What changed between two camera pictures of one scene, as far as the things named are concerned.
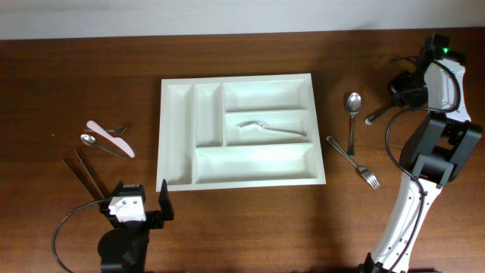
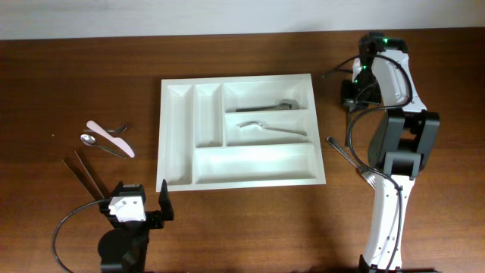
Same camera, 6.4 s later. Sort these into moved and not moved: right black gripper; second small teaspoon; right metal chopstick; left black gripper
Moved: right black gripper
Not moved: left black gripper; right metal chopstick; second small teaspoon
